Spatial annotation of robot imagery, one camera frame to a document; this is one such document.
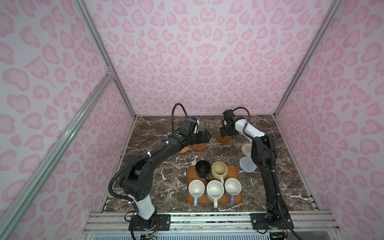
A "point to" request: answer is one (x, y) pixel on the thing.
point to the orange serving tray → (233, 171)
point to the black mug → (203, 168)
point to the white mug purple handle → (233, 186)
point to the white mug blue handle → (196, 189)
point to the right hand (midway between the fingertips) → (228, 131)
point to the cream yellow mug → (219, 170)
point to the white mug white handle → (215, 191)
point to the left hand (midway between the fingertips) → (206, 134)
